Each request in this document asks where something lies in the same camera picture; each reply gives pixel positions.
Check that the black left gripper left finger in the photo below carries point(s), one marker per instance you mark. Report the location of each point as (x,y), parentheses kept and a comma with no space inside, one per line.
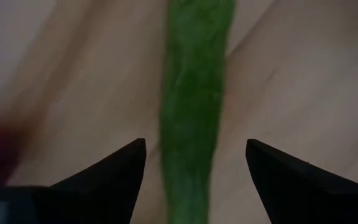
(89,199)

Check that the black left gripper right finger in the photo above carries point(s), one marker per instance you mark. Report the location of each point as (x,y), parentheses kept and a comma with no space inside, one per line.
(306,196)

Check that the green cucumber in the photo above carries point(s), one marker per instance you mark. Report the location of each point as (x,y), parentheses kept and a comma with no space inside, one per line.
(194,93)

